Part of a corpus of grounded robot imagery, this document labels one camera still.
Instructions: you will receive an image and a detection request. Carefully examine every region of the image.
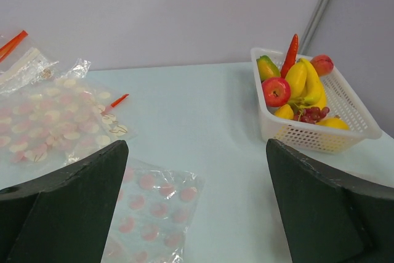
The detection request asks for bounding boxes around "red chili pepper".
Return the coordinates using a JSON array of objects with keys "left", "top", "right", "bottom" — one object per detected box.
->
[{"left": 280, "top": 33, "right": 299, "bottom": 78}]

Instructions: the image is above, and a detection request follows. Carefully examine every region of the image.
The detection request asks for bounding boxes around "green orange papaya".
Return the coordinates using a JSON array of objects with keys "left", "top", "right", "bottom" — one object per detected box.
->
[{"left": 256, "top": 55, "right": 281, "bottom": 81}]

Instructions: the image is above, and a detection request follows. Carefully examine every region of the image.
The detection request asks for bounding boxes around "yellow banana bunch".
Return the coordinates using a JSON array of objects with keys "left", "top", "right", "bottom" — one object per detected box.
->
[{"left": 289, "top": 58, "right": 327, "bottom": 110}]

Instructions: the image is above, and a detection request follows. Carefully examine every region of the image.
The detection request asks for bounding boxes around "clear bag near front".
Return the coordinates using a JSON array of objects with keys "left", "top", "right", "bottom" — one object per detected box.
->
[{"left": 102, "top": 158, "right": 204, "bottom": 262}]

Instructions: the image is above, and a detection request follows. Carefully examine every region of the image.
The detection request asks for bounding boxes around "small peach at back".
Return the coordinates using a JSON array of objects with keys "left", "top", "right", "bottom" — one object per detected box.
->
[{"left": 310, "top": 54, "right": 334, "bottom": 77}]

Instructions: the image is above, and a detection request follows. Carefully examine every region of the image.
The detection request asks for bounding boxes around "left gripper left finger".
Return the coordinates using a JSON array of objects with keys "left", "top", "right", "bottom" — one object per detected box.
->
[{"left": 1, "top": 140, "right": 129, "bottom": 262}]

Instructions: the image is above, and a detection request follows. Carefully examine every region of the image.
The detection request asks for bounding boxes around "right aluminium frame post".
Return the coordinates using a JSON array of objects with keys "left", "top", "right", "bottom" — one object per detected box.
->
[{"left": 299, "top": 0, "right": 331, "bottom": 55}]

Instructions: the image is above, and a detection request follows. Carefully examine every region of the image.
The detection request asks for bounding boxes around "purple grape bunch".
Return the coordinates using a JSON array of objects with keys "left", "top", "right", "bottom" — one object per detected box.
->
[{"left": 293, "top": 107, "right": 330, "bottom": 124}]

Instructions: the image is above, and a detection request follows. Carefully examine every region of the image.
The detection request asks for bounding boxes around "red apple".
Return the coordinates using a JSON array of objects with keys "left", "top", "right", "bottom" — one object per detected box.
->
[{"left": 262, "top": 77, "right": 291, "bottom": 107}]

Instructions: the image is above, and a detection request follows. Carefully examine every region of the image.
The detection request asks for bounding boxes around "pile of dotted zip bags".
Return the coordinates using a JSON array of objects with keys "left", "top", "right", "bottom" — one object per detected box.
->
[{"left": 1, "top": 31, "right": 136, "bottom": 174}]

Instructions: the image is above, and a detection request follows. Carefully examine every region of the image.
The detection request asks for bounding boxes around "white plastic fruit basket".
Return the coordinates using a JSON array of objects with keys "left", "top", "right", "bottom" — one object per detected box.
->
[{"left": 251, "top": 47, "right": 382, "bottom": 154}]

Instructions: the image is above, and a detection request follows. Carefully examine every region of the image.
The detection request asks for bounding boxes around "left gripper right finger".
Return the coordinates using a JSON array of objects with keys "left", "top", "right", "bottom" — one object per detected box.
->
[{"left": 266, "top": 139, "right": 393, "bottom": 262}]

